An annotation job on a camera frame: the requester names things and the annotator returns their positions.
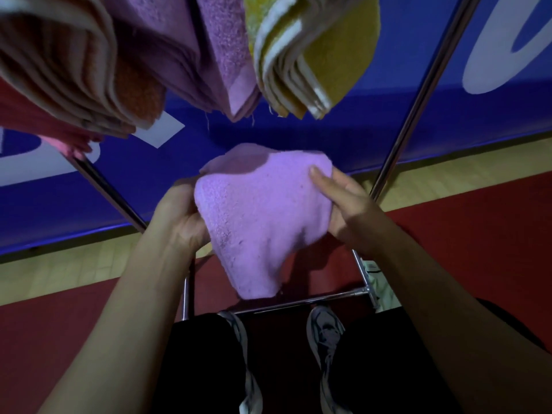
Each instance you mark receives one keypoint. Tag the person's grey shoe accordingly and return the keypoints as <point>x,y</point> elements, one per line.
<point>243,340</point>
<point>325,332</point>

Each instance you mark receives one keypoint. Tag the person's right forearm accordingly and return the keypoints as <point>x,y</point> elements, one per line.
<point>470,327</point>

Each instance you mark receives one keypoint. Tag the yellow white cloth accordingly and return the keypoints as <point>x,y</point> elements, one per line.
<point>340,56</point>

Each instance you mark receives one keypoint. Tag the metal drying rack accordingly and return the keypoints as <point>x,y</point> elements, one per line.
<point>422,94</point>

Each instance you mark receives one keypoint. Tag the person's right grey shoe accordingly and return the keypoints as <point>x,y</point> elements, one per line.
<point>325,332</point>

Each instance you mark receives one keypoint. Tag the person's left hand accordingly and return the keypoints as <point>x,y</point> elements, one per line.
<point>181,219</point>

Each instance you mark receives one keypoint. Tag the orange patterned towel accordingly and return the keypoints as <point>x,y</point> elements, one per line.
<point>73,64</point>

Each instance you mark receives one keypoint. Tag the person's right hand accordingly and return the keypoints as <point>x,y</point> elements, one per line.
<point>353,211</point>

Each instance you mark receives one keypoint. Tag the pink towel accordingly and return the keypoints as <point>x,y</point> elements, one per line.
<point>39,125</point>

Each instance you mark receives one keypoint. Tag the person's black trousers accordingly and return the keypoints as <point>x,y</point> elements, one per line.
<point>388,366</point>

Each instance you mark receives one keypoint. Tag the purple towel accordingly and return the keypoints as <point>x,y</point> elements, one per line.
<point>258,215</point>
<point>207,47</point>

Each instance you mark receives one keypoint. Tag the person's left forearm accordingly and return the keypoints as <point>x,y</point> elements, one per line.
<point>112,336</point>

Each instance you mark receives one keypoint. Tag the blue banner with white print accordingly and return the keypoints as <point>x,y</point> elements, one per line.
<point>431,51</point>

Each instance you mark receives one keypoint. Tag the pale green towel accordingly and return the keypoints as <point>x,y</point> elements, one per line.
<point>381,284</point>

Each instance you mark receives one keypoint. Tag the person's left grey shoe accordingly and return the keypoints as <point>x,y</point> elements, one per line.
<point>243,340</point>

